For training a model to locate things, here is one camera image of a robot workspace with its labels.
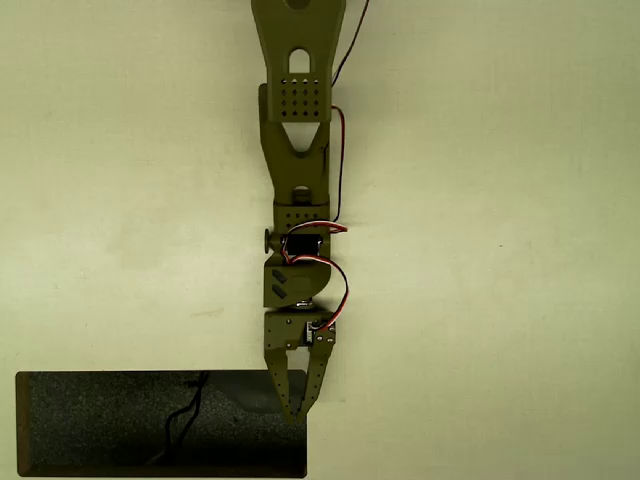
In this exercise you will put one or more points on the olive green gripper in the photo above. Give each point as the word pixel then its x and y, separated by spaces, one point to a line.
pixel 286 334

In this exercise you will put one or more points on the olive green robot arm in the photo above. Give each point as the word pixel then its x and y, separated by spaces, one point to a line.
pixel 297 170

